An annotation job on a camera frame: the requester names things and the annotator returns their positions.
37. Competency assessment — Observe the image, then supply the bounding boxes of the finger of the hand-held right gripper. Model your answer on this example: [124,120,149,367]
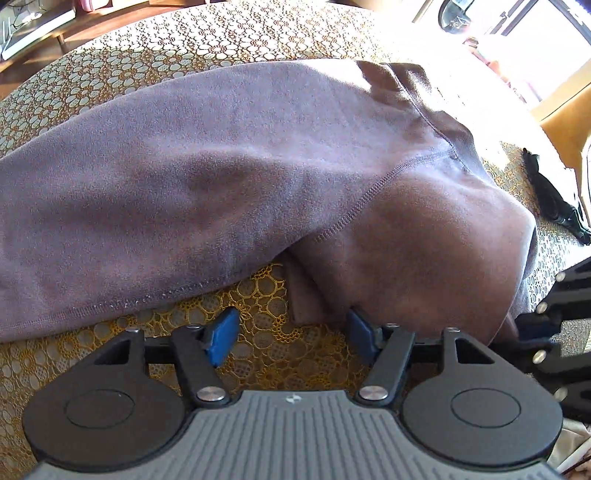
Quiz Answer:
[531,337,591,419]
[515,264,591,343]

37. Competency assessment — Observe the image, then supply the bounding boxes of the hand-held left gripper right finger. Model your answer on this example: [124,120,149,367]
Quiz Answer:
[346,308,491,409]

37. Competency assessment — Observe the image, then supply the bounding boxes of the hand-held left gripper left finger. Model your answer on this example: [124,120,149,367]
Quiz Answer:
[95,307,242,409]

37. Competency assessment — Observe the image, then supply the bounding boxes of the mauve fleece garment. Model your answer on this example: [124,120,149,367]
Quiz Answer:
[0,59,539,345]

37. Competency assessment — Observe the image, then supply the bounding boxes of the black cloth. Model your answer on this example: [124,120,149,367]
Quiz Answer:
[522,148,591,245]

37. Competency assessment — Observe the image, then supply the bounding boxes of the yellow chair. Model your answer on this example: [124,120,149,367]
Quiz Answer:
[531,78,591,205]

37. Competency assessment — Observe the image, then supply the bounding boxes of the floral lace tablecloth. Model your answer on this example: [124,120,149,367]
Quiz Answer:
[0,0,591,469]

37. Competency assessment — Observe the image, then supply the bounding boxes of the dark round object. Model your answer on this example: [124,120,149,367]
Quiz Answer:
[438,0,482,34]

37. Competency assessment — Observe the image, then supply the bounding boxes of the white flat board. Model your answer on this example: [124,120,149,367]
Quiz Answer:
[0,7,77,62]

